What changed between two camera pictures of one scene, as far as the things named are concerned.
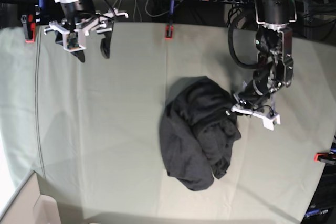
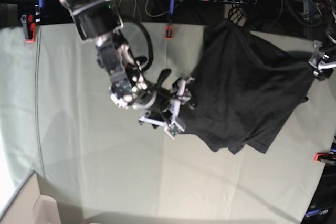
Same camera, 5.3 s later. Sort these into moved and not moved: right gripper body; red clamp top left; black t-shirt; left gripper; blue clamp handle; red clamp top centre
Moved: left gripper; right gripper body; black t-shirt
Not moved: red clamp top left; red clamp top centre; blue clamp handle
